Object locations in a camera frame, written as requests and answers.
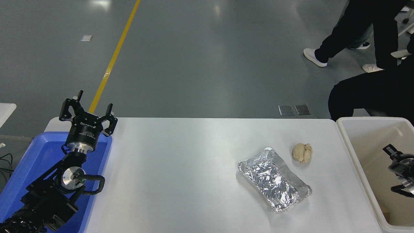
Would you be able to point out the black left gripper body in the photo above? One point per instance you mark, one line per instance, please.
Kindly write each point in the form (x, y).
(83, 132)

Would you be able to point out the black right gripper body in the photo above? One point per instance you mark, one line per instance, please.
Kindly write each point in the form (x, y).
(406, 168)

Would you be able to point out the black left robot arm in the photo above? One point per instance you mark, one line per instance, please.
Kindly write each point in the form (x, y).
(48, 197)

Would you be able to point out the large pale bin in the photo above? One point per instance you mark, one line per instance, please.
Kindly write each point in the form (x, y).
(365, 136)

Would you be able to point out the blue plastic tray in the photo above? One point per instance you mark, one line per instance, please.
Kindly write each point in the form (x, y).
(42, 155)

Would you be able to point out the person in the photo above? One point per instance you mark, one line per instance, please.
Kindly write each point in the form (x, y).
(364, 45)
(372, 94)
(346, 29)

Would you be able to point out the white side table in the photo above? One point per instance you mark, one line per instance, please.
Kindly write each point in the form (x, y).
(5, 113)

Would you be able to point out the white floor sticker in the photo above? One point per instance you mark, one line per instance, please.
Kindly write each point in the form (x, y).
(86, 38)

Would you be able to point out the crumpled tan paper ball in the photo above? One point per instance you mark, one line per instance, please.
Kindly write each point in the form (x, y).
(302, 153)

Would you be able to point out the white chair foot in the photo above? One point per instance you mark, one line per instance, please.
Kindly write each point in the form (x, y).
(401, 54)

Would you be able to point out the silver floor plate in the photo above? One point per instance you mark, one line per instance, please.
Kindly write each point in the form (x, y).
(286, 110)
(302, 109)

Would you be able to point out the crumpled foil tray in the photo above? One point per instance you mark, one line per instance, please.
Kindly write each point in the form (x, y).
(275, 174)

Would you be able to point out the white wheeled chair base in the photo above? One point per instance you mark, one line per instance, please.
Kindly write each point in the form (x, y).
(407, 30)
(406, 20)

